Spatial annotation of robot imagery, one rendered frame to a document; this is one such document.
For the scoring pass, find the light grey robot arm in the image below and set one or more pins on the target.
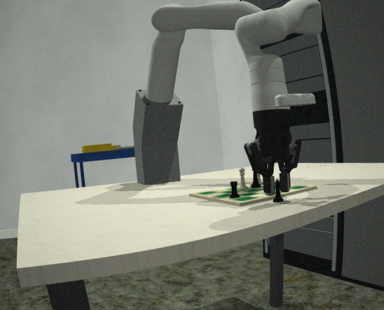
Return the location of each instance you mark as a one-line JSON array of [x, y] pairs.
[[253, 28]]

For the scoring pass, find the green and cream chessboard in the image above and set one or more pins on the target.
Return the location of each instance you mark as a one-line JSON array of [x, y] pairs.
[[249, 196]]

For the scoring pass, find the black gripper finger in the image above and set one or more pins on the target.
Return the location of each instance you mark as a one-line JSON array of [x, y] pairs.
[[285, 162], [261, 164]]

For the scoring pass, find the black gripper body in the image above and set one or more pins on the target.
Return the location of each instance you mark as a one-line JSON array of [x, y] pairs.
[[273, 123]]

